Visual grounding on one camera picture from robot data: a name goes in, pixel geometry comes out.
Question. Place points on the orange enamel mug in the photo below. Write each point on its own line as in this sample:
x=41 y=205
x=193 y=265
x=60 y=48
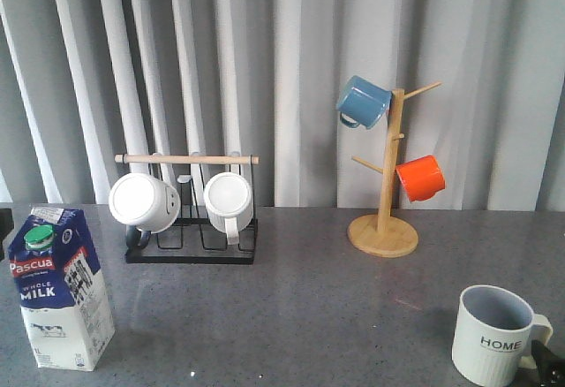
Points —
x=421 y=178

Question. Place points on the cream HOME mug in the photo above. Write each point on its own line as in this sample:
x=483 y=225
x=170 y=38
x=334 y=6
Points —
x=493 y=335

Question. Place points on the grey pleated curtain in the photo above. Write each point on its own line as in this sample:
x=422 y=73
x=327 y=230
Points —
x=84 y=80

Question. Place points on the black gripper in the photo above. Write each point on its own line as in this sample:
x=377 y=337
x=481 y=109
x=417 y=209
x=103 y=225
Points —
x=6 y=226

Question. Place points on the white smiley face mug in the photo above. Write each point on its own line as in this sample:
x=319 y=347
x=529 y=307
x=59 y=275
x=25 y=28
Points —
x=145 y=205

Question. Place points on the white ribbed mug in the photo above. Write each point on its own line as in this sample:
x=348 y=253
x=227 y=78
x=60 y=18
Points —
x=228 y=201

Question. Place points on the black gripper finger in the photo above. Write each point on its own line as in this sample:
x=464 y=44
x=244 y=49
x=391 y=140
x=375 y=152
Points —
x=550 y=366

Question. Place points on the blue white milk carton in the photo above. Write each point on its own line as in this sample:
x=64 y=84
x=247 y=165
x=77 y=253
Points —
x=62 y=294

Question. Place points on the wooden mug tree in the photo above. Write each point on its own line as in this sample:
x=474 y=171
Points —
x=382 y=234

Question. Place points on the black wire mug rack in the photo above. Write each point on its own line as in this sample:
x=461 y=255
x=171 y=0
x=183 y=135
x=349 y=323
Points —
x=192 y=238

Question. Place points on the blue enamel mug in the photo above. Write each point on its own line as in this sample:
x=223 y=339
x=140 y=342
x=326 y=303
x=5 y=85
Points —
x=362 y=103

